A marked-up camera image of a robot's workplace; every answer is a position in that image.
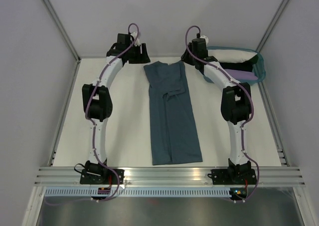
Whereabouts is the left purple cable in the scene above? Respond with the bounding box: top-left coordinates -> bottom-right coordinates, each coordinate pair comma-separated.
44,23 -> 141,207

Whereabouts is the aluminium front rail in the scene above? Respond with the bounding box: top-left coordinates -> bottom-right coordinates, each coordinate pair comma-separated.
33,167 -> 305,187

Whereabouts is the blue-grey t shirt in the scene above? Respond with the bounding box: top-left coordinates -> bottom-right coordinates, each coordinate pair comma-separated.
144,61 -> 203,166

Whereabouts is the teal plastic basket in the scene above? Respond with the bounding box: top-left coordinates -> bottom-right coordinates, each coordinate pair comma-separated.
207,46 -> 266,85

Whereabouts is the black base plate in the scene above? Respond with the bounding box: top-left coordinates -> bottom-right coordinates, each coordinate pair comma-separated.
207,169 -> 257,185
80,170 -> 118,185

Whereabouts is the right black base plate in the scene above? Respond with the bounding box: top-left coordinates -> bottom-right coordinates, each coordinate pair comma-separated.
207,169 -> 257,185

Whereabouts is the white rolled t shirt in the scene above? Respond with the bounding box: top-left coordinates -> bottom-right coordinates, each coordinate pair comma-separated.
208,49 -> 259,63

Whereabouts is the right aluminium frame post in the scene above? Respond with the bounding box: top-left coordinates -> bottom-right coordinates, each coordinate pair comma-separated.
256,0 -> 291,52

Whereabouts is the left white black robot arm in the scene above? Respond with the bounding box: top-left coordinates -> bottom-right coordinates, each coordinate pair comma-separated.
80,31 -> 150,184

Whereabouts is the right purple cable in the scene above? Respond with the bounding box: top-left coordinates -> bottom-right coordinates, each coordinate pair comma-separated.
184,25 -> 260,204

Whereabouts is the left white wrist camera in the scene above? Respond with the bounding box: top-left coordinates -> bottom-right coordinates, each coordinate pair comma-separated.
130,31 -> 141,46

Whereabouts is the purple rolled t shirt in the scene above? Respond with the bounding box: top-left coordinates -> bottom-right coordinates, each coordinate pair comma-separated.
226,69 -> 258,81

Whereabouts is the black rolled t shirt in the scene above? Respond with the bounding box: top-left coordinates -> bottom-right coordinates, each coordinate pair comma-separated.
220,61 -> 253,72

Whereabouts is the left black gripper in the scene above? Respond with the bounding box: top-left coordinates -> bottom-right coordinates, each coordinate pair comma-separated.
127,44 -> 151,65

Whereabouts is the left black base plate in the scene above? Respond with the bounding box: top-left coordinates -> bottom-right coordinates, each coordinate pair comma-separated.
80,170 -> 118,185

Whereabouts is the aluminium frame post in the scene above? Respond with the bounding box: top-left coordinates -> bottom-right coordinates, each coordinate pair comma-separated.
41,0 -> 81,62
256,0 -> 291,52

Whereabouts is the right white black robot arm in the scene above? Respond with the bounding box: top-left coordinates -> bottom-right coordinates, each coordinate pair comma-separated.
181,34 -> 257,185

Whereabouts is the purple cable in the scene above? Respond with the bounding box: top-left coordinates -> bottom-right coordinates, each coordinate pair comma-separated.
44,23 -> 141,207
184,25 -> 260,204

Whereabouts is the left aluminium frame post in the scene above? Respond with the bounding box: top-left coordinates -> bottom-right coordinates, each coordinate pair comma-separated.
41,0 -> 81,62

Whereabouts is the light blue cable duct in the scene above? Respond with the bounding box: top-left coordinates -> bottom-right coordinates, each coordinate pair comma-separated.
45,187 -> 230,198

